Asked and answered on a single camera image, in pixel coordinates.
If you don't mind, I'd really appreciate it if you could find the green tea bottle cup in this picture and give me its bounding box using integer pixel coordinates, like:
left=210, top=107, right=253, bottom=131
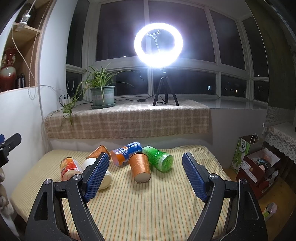
left=142, top=146, right=174, bottom=172

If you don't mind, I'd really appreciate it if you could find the red orange juice bottle cup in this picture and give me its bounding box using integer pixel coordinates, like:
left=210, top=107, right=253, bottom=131
left=60, top=157, right=82, bottom=181

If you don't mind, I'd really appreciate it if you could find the white plastic cup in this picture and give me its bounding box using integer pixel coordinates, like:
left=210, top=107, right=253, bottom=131
left=82, top=157, right=112, bottom=190

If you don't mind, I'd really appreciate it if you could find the orange patterned cup far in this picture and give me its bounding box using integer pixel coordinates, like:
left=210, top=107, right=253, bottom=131
left=86, top=145, right=111, bottom=160

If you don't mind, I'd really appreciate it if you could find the orange patterned cup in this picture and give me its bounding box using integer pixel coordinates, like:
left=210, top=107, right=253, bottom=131
left=128, top=153, right=151, bottom=183
left=86, top=145, right=111, bottom=160

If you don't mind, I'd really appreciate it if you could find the blue orange soda bottle cup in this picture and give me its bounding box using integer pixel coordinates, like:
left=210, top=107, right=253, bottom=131
left=110, top=142, right=142, bottom=167

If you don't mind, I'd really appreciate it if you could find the orange patterned cup near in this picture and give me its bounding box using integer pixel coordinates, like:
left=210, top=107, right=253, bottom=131
left=128, top=153, right=151, bottom=183

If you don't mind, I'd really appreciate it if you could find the red box with items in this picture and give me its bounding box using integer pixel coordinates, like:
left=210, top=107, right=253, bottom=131
left=236, top=148, right=280, bottom=200

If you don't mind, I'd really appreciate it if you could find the black small bottle on shelf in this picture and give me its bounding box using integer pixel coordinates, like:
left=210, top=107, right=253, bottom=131
left=15, top=73, right=26, bottom=88

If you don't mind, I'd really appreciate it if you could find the red white ceramic vase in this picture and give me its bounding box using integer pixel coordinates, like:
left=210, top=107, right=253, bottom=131
left=1, top=47, right=16, bottom=92

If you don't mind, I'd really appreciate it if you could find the white power strip with chargers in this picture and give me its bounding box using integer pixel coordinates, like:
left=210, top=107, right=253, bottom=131
left=58, top=94, right=73, bottom=110

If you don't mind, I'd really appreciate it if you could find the green white paper bag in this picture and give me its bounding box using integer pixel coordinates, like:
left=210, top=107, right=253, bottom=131
left=231, top=134, right=263, bottom=174

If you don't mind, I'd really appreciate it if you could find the striped yellow cushion cover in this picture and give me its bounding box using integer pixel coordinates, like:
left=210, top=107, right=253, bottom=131
left=11, top=145, right=231, bottom=240

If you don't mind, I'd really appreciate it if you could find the white lace table cloth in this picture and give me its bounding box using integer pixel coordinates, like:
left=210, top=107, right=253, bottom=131
left=263, top=123, right=296, bottom=163

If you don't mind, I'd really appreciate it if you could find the spider plant in green pot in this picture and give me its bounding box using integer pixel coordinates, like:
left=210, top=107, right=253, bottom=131
left=50, top=66, right=126, bottom=124

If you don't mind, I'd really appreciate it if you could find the beige plaid windowsill cloth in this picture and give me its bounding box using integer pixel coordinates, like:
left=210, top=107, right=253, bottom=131
left=44, top=99, right=210, bottom=139

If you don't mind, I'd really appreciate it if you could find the black tripod stand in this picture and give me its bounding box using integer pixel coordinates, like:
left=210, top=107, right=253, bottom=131
left=152, top=70, right=179, bottom=106

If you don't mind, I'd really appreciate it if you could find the wooden wall shelf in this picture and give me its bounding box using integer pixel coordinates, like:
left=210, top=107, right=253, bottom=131
left=1, top=1, right=56, bottom=88

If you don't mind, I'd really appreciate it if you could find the white hanging cable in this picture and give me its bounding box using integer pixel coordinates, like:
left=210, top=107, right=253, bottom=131
left=10, top=0, right=47, bottom=144

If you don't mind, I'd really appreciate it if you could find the white beaded cord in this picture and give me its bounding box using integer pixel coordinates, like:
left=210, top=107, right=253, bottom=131
left=28, top=0, right=53, bottom=100

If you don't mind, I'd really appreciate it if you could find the black power cable on sill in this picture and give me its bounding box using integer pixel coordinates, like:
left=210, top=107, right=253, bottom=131
left=114, top=93, right=167, bottom=103

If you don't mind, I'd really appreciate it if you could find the white ring light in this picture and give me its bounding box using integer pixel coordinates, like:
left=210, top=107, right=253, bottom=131
left=134, top=23, right=183, bottom=69

